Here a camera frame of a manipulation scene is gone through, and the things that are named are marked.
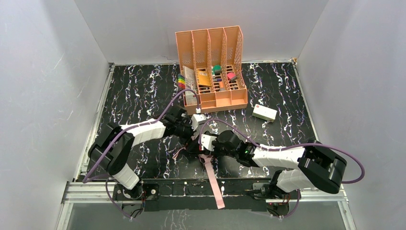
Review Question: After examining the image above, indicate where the black pink folding umbrella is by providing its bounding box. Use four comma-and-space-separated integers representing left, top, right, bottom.
172, 136, 226, 210

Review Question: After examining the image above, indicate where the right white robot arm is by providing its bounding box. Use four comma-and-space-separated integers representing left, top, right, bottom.
201, 130, 347, 196

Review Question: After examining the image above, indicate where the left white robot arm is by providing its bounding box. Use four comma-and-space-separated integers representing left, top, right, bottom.
88, 105, 205, 190

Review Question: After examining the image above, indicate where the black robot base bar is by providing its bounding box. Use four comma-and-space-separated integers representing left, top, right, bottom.
143, 178, 271, 212

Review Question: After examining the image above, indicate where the white red box in organizer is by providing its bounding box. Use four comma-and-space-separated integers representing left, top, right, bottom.
184, 91, 198, 106

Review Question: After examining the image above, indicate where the yellow spiral notebook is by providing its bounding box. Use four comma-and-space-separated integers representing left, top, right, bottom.
196, 70, 212, 90

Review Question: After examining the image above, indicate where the white green small box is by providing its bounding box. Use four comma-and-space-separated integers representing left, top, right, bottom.
252, 104, 277, 122

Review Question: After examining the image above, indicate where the green white eraser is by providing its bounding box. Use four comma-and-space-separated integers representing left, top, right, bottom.
212, 65, 222, 75

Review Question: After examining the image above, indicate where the pink grey eraser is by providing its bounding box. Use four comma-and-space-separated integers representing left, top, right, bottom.
226, 72, 237, 82

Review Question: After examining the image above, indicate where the orange plastic desk organizer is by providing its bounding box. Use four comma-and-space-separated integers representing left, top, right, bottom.
175, 26, 248, 115

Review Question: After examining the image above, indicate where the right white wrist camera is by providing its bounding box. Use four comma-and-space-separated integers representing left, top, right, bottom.
200, 134, 217, 152

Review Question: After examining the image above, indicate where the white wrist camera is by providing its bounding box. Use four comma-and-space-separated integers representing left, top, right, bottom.
191, 114, 206, 131
200, 134, 217, 152

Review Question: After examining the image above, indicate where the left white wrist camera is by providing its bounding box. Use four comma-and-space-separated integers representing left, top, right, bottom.
191, 114, 206, 131

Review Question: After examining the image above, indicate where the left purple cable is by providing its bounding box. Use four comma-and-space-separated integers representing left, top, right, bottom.
82, 89, 202, 219

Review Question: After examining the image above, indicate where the purple cable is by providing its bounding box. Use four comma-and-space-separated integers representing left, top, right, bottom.
82, 89, 202, 219
198, 118, 366, 219

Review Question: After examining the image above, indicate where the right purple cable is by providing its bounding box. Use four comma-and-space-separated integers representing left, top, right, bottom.
198, 118, 366, 219

